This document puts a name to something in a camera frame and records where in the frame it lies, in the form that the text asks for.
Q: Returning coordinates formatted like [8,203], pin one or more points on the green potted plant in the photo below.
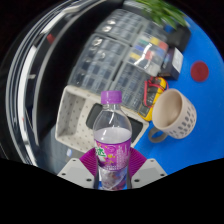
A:
[161,11]

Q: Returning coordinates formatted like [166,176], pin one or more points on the black flat case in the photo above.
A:
[180,36]

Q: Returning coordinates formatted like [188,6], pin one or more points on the white dotted storage bin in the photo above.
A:
[71,123]

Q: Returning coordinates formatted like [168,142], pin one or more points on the beige dotted mug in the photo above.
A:
[175,116]

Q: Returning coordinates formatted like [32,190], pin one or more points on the grey shelf unit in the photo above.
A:
[30,83]

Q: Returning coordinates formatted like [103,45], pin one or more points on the black flat device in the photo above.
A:
[91,116]

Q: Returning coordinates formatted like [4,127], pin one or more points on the clear bottle with purple label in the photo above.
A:
[112,146]

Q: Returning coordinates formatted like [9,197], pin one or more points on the grey small-parts drawer cabinet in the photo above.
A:
[133,83]
[155,30]
[96,65]
[121,25]

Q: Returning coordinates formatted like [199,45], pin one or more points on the yellow multimeter with red leads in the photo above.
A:
[151,100]

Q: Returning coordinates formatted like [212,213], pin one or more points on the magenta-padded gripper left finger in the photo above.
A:
[75,171]

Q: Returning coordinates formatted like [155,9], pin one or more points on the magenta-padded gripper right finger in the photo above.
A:
[150,170]

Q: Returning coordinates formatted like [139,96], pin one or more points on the flat round red coaster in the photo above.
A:
[199,71]

